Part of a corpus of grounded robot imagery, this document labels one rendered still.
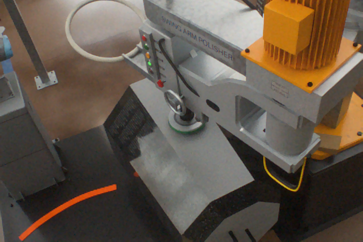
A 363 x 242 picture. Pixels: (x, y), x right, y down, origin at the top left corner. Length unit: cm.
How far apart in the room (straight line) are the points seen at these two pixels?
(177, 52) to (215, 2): 30
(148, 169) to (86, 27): 270
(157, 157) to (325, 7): 143
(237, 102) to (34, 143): 172
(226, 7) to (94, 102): 239
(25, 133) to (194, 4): 165
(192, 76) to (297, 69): 61
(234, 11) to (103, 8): 351
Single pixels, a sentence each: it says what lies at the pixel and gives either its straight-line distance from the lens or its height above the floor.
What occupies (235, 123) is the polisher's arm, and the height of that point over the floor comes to 128.
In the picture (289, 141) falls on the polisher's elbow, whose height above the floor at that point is 136.
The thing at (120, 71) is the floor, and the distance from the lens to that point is 411.
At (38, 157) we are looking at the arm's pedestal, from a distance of 314.
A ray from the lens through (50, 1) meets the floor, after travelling 547.
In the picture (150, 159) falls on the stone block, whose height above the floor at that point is 73.
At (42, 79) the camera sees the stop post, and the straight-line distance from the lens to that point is 421.
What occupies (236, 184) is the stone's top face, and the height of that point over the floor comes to 85.
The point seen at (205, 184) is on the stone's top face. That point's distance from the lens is 213.
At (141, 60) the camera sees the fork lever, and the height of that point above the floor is 110.
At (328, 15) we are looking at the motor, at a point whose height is 195.
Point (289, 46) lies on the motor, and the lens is 121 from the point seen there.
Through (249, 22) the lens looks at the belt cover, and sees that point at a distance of 159.
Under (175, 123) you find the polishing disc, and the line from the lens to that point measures 231.
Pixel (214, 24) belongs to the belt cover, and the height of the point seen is 172.
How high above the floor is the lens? 265
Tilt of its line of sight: 47 degrees down
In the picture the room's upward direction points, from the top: 8 degrees counter-clockwise
